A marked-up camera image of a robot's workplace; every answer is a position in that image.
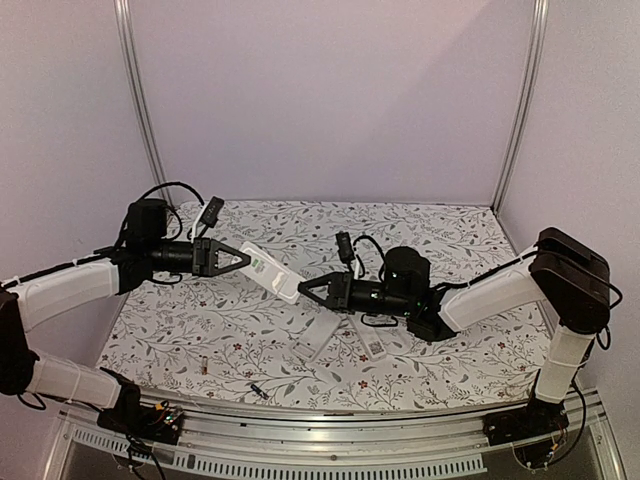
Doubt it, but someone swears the white remote with QR label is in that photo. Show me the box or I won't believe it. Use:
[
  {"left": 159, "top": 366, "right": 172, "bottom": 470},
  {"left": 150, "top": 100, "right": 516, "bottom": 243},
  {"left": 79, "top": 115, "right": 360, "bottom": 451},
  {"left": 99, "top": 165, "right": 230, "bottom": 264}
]
[{"left": 351, "top": 319, "right": 387, "bottom": 362}]

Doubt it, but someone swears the white remote with logo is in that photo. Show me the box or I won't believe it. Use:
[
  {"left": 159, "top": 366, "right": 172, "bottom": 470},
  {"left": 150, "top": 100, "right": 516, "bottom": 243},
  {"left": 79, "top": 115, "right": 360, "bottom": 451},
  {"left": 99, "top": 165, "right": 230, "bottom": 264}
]
[{"left": 240, "top": 241, "right": 294, "bottom": 296}]

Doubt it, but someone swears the aluminium back left frame post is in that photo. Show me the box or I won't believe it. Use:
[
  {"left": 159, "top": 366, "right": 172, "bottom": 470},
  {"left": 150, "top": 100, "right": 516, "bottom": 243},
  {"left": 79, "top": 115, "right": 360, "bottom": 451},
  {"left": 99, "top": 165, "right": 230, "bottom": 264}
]
[{"left": 113, "top": 0, "right": 167, "bottom": 186}]

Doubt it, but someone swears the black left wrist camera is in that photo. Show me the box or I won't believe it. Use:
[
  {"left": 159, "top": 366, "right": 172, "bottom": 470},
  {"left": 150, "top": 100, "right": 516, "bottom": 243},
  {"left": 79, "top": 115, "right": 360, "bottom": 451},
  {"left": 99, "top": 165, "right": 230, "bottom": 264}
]
[{"left": 200, "top": 197, "right": 225, "bottom": 228}]

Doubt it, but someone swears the aluminium front rail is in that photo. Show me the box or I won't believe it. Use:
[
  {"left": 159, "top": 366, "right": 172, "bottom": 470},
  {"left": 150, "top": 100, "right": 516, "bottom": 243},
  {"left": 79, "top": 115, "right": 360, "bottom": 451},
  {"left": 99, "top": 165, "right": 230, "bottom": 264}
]
[{"left": 44, "top": 389, "right": 630, "bottom": 479}]

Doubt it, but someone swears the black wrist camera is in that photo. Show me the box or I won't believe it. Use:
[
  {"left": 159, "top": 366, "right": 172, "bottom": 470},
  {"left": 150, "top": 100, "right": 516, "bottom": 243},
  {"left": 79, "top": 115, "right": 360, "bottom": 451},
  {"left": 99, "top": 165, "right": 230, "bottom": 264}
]
[
  {"left": 200, "top": 197, "right": 225, "bottom": 228},
  {"left": 335, "top": 231, "right": 355, "bottom": 265}
]

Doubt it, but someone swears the white remote control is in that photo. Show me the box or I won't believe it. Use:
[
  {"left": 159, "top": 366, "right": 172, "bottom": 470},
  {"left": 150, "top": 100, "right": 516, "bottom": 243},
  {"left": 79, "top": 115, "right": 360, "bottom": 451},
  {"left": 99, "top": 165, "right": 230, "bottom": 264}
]
[{"left": 291, "top": 317, "right": 343, "bottom": 362}]

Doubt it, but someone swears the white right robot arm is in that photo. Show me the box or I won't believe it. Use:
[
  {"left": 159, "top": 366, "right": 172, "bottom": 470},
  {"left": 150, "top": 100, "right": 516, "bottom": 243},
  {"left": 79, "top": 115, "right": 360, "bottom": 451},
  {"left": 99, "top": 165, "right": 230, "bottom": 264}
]
[{"left": 297, "top": 227, "right": 621, "bottom": 436}]

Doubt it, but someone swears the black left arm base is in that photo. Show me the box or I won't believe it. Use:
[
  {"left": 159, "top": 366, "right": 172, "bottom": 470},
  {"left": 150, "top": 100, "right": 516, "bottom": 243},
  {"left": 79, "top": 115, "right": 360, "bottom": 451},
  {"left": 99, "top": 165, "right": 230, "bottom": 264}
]
[{"left": 97, "top": 367, "right": 184, "bottom": 445}]

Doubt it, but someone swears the aluminium back right frame post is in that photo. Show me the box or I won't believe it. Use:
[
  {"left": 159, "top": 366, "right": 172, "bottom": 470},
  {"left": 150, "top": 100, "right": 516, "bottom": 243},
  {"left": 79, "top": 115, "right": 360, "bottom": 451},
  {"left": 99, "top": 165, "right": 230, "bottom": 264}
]
[{"left": 491, "top": 0, "right": 549, "bottom": 217}]

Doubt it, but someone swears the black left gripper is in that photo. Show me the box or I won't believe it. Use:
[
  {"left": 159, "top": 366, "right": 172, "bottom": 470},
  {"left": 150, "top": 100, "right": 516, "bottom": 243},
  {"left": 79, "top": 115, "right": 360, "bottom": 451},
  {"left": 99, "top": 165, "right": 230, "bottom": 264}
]
[{"left": 147, "top": 237, "right": 251, "bottom": 278}]

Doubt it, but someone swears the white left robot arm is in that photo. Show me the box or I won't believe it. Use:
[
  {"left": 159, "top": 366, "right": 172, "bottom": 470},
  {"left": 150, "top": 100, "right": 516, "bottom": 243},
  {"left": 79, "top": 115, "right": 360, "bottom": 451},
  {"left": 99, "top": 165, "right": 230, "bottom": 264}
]
[{"left": 1, "top": 188, "right": 251, "bottom": 434}]

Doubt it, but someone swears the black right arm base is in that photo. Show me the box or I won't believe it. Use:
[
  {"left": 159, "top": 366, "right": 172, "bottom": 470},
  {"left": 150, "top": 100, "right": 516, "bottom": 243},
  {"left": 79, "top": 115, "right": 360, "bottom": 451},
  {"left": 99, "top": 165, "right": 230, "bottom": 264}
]
[{"left": 483, "top": 380, "right": 582, "bottom": 470}]

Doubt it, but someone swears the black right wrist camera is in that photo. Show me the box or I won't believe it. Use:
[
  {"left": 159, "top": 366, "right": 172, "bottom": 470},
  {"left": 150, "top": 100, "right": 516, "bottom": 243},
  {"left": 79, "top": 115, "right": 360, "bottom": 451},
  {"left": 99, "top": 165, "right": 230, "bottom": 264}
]
[{"left": 335, "top": 231, "right": 355, "bottom": 265}]

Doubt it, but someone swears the aluminium frame post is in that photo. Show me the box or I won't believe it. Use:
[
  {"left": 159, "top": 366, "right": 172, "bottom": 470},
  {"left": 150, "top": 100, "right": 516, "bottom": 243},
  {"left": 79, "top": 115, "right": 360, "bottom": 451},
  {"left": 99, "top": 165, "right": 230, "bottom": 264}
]
[
  {"left": 491, "top": 0, "right": 549, "bottom": 217},
  {"left": 113, "top": 0, "right": 167, "bottom": 186}
]

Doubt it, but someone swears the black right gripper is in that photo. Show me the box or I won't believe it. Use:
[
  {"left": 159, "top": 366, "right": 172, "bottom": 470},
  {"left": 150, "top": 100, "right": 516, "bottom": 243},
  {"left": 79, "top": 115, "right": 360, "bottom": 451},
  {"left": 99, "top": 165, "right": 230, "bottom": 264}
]
[{"left": 298, "top": 271, "right": 414, "bottom": 317}]

